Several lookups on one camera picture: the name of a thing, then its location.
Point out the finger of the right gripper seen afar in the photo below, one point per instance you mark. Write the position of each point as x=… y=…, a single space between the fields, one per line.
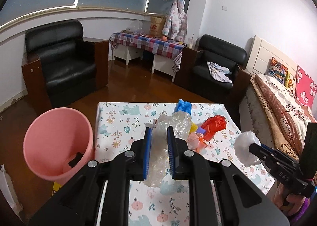
x=268 y=156

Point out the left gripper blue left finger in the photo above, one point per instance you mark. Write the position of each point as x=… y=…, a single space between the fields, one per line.
x=147 y=142

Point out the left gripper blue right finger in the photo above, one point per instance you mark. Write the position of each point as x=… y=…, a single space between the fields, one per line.
x=171 y=150

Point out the orange white snack wrapper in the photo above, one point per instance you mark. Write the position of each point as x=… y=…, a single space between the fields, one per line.
x=195 y=141

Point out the clear bubble wrap piece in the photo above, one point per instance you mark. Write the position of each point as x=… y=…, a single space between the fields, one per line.
x=164 y=127

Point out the white plastic bag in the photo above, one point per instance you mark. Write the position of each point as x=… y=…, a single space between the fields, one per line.
x=241 y=148

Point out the red plastic bag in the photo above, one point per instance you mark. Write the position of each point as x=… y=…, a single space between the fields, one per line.
x=213 y=125

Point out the pink plastic trash bin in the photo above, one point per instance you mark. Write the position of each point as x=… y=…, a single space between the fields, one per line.
x=58 y=144

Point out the person's right hand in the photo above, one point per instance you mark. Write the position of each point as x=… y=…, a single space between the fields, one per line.
x=296 y=201

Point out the purple foam piece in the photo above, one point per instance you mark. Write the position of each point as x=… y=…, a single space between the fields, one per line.
x=201 y=130

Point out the bed with floral quilt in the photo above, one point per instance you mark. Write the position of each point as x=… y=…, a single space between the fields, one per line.
x=274 y=115

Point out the pink floral pillow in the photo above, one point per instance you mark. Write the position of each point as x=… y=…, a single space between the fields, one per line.
x=305 y=88

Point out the white cloth on armchair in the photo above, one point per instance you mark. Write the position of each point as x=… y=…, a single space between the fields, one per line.
x=219 y=73

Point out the black leather armchair right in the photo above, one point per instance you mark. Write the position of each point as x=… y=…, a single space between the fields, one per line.
x=194 y=75

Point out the black leather armchair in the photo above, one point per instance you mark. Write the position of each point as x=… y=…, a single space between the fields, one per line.
x=61 y=65
x=194 y=75

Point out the colourful striped pillow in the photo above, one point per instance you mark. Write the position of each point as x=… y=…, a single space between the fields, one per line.
x=277 y=70

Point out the plastic drink cup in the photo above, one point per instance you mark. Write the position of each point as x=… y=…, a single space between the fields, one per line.
x=190 y=42

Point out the yellow cardboard box on floor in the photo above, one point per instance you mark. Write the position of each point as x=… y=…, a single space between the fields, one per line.
x=56 y=187

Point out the checkered cloth side table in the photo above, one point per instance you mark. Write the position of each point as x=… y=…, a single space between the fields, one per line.
x=167 y=54

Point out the white wooden headboard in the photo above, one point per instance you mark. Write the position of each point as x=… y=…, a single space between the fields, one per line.
x=260 y=56

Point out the hanging floral padded jacket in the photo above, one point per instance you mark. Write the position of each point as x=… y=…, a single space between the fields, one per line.
x=175 y=27

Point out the brown paper bag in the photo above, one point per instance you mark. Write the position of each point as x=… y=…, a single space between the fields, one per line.
x=156 y=26

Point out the clear plastic bag on table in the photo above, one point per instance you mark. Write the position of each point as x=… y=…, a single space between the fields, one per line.
x=136 y=27

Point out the black leather armchair left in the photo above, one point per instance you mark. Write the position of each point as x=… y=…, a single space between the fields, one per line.
x=61 y=65

